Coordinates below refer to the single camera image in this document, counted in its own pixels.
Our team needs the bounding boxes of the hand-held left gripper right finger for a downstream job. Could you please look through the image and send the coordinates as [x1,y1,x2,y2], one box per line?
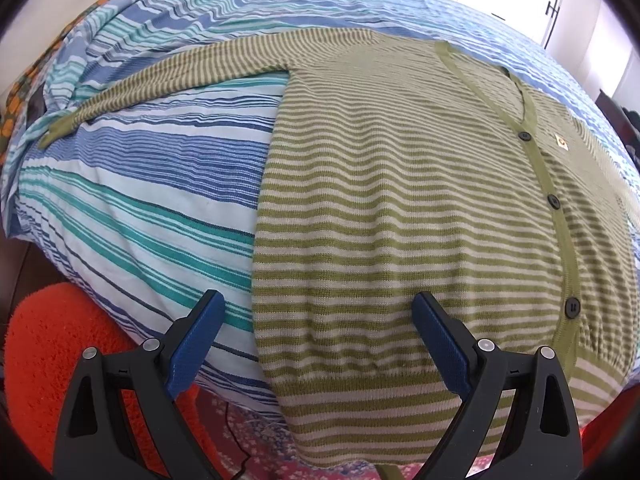
[411,291,585,480]

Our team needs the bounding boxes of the pink floral rug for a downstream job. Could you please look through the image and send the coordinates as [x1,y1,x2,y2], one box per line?
[192,390,436,480]

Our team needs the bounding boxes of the orange patterned cloth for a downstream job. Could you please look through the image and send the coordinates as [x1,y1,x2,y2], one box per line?
[0,0,208,156]

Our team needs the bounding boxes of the green striped knit cardigan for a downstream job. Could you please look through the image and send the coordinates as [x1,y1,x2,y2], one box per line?
[37,27,640,468]

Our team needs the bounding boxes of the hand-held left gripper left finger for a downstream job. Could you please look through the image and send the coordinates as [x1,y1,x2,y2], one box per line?
[52,289,226,480]

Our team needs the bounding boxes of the blue green striped bed sheet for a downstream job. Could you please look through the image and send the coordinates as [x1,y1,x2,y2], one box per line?
[0,0,640,461]

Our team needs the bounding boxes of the black wardrobe door handle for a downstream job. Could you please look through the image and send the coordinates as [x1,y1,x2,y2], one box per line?
[542,2,561,48]

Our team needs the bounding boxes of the dark wooden cabinet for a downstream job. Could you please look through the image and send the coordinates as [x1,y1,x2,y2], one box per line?
[595,87,640,161]

